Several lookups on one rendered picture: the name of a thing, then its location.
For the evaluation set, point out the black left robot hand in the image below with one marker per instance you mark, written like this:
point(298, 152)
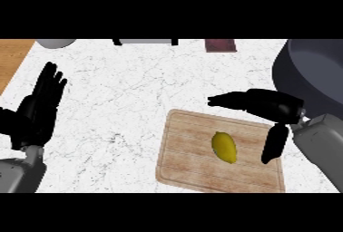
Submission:
point(37, 111)

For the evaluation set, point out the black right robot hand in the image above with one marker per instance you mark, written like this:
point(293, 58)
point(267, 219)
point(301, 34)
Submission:
point(268, 105)

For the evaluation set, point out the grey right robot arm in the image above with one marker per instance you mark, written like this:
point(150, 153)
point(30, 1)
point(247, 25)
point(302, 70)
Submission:
point(321, 148)

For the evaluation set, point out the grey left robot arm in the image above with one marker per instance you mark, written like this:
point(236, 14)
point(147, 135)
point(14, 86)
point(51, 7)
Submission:
point(21, 172)

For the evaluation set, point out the dark grey pot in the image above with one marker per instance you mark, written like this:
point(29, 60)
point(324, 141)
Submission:
point(312, 75)

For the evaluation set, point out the yellow lemon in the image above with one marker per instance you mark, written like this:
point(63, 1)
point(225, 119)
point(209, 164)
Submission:
point(224, 147)

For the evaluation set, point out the brown wooden board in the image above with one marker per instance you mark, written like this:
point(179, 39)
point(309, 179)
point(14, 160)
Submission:
point(12, 60)

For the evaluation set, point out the wooden cutting board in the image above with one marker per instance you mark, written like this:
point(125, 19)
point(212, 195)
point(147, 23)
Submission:
point(202, 157)

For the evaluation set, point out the dark red box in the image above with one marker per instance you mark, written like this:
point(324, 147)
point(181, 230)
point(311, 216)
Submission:
point(221, 45)

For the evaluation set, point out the grey round bowl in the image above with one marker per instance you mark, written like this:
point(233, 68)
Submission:
point(55, 43)

